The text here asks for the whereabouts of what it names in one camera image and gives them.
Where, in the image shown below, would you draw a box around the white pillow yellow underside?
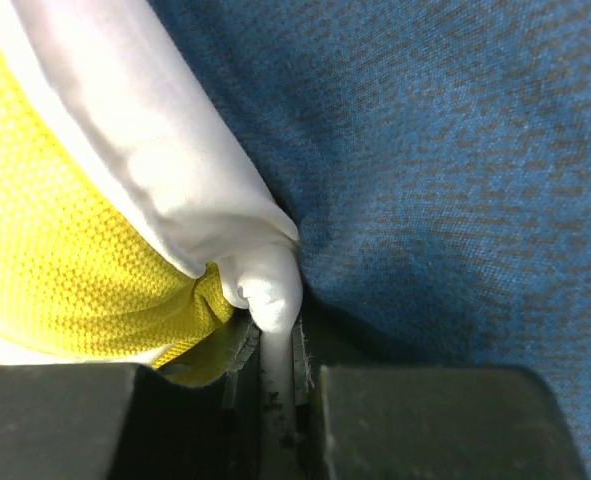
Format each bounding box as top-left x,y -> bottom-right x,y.
0,0 -> 306,441

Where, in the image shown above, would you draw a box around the blue denim pillowcase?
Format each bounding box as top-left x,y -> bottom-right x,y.
153,1 -> 591,478

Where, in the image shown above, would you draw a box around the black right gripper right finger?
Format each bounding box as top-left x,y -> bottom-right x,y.
294,321 -> 586,479

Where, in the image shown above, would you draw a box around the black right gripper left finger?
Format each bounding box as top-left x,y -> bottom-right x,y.
0,319 -> 259,479

